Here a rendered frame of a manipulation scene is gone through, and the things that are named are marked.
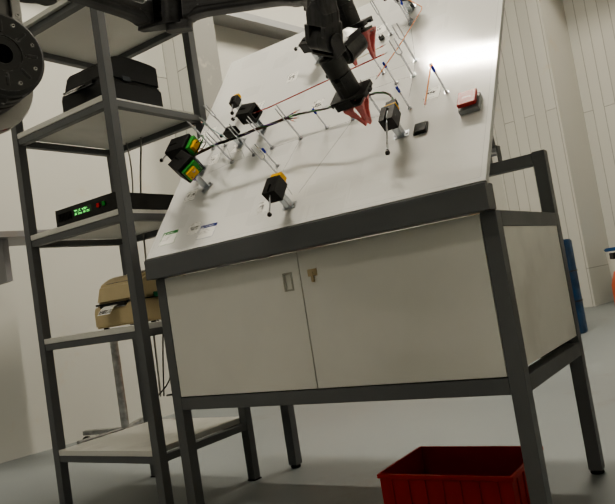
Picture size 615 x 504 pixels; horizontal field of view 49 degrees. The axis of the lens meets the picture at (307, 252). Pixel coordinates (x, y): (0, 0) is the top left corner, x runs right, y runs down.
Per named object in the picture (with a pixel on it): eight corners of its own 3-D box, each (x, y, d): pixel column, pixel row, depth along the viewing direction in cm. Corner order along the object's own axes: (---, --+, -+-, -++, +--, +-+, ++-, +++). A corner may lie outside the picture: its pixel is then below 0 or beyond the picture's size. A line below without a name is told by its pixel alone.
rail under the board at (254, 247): (489, 209, 155) (484, 181, 156) (146, 280, 221) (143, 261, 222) (497, 209, 160) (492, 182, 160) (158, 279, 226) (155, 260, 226)
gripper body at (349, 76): (339, 97, 170) (325, 73, 166) (374, 84, 164) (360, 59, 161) (333, 111, 166) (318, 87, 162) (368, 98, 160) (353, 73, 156)
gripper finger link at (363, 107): (357, 120, 174) (340, 91, 169) (381, 112, 170) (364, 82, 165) (351, 136, 170) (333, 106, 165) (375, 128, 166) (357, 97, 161)
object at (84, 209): (117, 209, 230) (115, 190, 230) (56, 228, 250) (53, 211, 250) (185, 211, 257) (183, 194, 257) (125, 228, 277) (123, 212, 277)
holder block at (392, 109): (384, 131, 181) (377, 121, 179) (387, 117, 184) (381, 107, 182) (398, 127, 179) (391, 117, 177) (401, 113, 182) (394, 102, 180)
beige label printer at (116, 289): (137, 324, 230) (129, 268, 231) (94, 331, 241) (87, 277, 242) (195, 315, 256) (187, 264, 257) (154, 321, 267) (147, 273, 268)
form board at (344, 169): (149, 262, 224) (145, 259, 223) (234, 65, 280) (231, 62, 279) (488, 184, 158) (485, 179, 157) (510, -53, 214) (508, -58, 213)
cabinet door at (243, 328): (317, 388, 189) (295, 251, 192) (180, 397, 220) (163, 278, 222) (320, 387, 191) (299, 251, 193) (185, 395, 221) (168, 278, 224)
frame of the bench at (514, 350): (555, 550, 153) (495, 209, 159) (189, 520, 220) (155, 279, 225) (605, 470, 203) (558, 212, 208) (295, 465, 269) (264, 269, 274)
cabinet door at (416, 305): (506, 377, 158) (477, 214, 160) (316, 389, 188) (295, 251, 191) (509, 375, 160) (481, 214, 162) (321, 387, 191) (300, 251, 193)
